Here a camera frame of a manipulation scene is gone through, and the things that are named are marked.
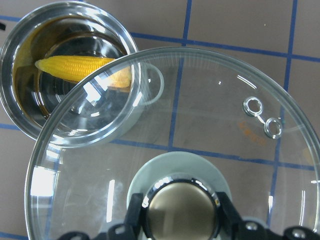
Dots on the brown paper table cover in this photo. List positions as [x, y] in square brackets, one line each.
[279, 37]

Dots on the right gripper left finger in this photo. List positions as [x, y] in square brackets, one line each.
[132, 224]

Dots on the yellow corn cob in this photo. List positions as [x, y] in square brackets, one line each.
[74, 68]

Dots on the mint green cooking pot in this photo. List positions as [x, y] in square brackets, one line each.
[73, 114]

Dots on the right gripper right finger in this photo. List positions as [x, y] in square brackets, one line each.
[232, 225]

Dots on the glass pot lid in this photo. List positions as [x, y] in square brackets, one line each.
[220, 125]

